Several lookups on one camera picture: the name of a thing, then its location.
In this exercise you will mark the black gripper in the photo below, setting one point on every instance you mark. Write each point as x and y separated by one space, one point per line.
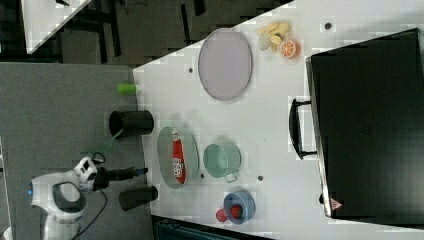
104 176

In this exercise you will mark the red ketchup bottle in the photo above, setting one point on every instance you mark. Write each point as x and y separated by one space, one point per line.
178 162

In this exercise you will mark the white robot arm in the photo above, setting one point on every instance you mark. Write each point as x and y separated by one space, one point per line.
61 195

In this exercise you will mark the green oval strainer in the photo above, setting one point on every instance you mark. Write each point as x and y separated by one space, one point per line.
164 152

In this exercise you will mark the green slotted spatula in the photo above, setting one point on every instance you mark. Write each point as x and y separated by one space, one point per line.
106 146

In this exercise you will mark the dark grey cup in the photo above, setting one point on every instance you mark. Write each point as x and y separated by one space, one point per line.
131 199

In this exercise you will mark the black utensil holder cup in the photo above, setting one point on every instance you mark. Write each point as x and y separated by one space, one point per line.
130 123

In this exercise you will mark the small green object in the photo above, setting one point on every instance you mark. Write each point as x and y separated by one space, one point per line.
128 88

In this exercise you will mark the green mug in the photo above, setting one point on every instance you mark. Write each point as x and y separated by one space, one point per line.
222 161

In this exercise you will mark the red strawberry toy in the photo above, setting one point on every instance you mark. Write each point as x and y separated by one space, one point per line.
221 215

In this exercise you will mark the red toy in blue cup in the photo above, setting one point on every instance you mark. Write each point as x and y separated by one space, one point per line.
236 211

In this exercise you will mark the blue cup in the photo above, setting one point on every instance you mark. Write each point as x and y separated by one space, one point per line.
247 202

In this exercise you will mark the grey round plate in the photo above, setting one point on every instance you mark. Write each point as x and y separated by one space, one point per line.
225 64

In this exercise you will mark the yellow peeled banana toy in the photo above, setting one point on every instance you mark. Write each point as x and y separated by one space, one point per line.
272 35

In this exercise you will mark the orange slice toy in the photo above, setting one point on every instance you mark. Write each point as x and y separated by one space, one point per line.
290 49

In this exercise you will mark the silver toaster oven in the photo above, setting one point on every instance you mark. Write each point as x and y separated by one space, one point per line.
367 103

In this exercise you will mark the blue metal frame rail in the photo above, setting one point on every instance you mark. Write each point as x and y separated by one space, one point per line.
171 229

